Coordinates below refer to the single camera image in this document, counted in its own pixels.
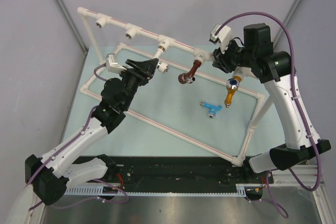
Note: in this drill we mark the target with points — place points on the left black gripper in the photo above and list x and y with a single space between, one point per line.
143 71

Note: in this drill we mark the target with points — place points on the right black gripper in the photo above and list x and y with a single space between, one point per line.
221 60

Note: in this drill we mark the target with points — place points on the white water faucet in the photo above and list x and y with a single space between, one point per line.
161 66

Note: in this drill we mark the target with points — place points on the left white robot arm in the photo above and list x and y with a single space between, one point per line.
54 172

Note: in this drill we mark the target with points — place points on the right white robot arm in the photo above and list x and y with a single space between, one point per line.
273 70

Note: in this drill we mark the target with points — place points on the amber yellow water faucet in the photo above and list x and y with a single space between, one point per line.
232 86

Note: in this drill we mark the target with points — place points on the dark red water faucet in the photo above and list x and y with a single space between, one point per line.
188 77

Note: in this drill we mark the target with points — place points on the blue water faucet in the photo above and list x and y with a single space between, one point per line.
212 109

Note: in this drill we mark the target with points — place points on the light green table mat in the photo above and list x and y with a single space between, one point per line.
177 106

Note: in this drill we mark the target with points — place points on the white PVC pipe frame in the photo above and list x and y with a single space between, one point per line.
166 42

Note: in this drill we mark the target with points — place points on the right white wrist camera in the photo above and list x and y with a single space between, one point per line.
223 36

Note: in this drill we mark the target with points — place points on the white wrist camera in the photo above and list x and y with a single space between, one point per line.
112 65
223 36

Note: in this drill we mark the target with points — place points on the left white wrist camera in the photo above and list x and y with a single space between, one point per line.
112 65

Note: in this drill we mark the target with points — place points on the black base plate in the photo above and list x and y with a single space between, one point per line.
182 175

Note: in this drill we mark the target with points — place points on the aluminium extrusion rail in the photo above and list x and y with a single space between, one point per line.
308 175

